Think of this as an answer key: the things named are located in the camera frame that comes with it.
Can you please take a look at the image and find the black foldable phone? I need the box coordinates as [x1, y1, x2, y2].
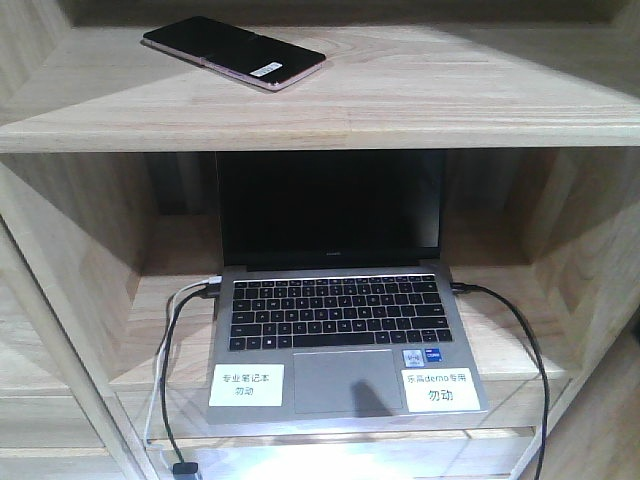
[141, 16, 326, 91]

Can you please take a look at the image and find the grey laptop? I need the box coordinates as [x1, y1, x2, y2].
[207, 149, 487, 427]

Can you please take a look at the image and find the light wooden shelf unit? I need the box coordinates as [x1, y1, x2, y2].
[1, 1, 639, 479]

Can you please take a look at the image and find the white charging cable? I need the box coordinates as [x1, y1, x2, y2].
[142, 275, 224, 454]

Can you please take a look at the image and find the black right laptop cable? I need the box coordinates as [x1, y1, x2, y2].
[452, 282, 552, 480]

